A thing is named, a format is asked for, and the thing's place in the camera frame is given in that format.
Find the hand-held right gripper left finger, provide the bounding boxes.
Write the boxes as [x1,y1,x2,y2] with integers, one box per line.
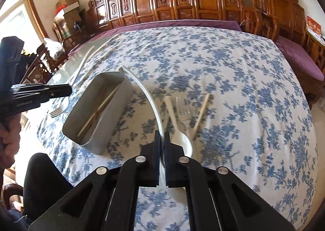
[28,131,163,231]

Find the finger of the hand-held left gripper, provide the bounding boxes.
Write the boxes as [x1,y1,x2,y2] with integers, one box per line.
[11,91,72,100]
[11,84,73,92]

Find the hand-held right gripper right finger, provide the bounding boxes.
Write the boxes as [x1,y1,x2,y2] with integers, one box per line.
[164,131,296,231]

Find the grey metal rectangular tin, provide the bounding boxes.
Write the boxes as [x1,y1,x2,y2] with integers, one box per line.
[62,72,134,155]

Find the wooden chopstick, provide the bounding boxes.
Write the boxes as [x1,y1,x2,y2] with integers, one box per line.
[84,89,120,130]
[77,84,121,137]
[192,93,211,138]

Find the clear plastic fork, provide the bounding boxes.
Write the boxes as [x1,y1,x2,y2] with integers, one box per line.
[175,96,192,136]

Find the person's left hand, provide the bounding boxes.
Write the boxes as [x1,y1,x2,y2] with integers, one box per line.
[0,117,23,171]

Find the clear plastic bag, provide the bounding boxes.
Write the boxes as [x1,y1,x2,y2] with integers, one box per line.
[44,38,64,55]

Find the black desk lamp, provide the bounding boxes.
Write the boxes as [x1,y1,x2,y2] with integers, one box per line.
[72,20,84,33]

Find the stacked brown cardboard boxes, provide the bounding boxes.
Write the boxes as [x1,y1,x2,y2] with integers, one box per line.
[62,9,88,40]

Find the long white box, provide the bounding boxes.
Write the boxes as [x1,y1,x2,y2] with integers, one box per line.
[54,2,80,18]

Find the person's black trouser leg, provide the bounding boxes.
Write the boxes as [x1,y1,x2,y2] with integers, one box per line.
[23,153,75,221]

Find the dark wooden chair armrest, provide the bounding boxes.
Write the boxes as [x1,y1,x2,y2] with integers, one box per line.
[0,183,24,211]

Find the blue floral tablecloth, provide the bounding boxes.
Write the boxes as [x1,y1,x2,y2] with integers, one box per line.
[37,26,319,231]

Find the long purple sofa cushion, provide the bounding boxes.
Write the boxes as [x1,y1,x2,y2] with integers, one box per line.
[67,20,242,56]

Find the purple armchair cushion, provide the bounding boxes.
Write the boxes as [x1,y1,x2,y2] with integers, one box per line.
[275,36,325,82]

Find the wooden side table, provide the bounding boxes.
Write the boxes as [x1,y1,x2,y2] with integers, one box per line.
[303,29,325,69]

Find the carved wooden armchair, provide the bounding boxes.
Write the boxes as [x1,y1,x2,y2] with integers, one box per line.
[250,0,325,105]

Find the red desk calendar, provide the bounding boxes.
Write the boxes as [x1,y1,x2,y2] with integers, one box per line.
[306,14,322,36]

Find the wooden door frame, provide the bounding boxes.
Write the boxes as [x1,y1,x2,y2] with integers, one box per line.
[11,0,50,41]

